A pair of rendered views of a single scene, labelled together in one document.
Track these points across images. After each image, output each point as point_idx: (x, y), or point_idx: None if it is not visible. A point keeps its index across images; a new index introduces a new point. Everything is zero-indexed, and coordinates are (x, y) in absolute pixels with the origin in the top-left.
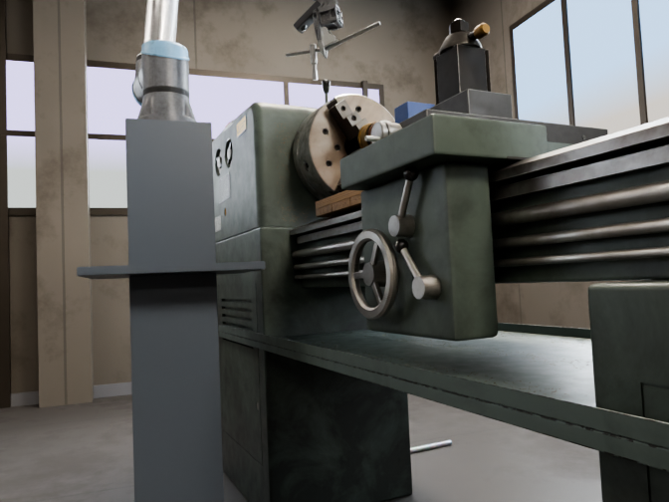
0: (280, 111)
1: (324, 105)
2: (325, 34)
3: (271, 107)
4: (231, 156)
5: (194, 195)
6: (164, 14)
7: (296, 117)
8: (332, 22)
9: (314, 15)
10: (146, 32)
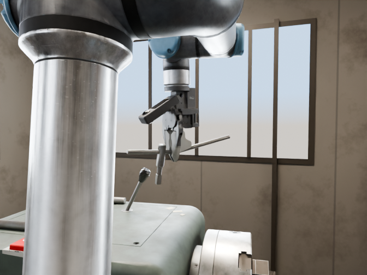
0: (178, 268)
1: (251, 271)
2: (182, 138)
3: (172, 268)
4: None
5: None
6: (110, 196)
7: (184, 265)
8: (191, 127)
9: (175, 115)
10: (64, 259)
